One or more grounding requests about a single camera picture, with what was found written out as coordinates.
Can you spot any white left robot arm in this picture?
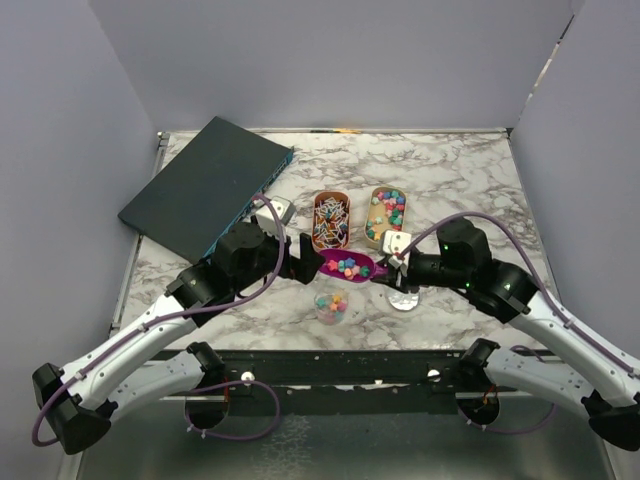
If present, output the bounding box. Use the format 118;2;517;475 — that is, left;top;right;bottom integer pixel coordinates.
32;223;324;455

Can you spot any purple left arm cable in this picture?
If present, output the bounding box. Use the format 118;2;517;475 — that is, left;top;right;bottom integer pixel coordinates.
32;193;281;447

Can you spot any beige tray of star candies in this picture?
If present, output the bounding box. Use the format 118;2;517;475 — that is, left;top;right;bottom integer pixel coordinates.
364;186;407;249

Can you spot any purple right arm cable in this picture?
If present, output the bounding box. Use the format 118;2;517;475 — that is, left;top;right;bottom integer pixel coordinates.
399;211;640;434

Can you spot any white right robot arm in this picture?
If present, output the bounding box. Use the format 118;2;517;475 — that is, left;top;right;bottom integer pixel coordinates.
374;213;639;452

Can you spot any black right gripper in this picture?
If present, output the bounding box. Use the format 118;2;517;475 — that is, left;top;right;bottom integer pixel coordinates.
371;252;471;294

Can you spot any pink tray of lollipops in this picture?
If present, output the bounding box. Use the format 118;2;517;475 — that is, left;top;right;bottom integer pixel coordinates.
311;191;351;251

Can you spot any purple plastic scoop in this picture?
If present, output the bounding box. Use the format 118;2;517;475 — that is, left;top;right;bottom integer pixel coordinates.
319;249;387;283

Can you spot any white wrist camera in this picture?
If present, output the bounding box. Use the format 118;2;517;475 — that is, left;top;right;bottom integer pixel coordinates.
255;196;296;236
379;230;412;271

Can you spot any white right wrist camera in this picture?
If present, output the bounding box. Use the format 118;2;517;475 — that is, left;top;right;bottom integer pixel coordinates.
379;230;412;271

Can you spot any clear plastic jar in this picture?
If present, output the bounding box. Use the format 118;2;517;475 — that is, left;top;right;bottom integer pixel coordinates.
314;290;349;325

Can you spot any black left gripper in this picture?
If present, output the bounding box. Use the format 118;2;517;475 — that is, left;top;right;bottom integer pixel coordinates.
233;214;324;294

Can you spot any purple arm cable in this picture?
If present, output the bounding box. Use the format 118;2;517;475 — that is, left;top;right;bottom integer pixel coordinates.
399;211;640;434
32;193;281;447

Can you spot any black mounting rail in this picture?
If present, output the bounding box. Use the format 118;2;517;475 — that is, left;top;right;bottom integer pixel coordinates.
149;348;501;416

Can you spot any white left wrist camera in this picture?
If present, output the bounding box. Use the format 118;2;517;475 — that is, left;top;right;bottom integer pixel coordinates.
255;196;296;236

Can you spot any silver round jar lid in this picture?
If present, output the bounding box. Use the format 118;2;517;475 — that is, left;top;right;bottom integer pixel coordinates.
386;292;420;312

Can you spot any dark teal network switch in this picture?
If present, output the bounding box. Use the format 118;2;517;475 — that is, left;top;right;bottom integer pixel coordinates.
118;117;293;264

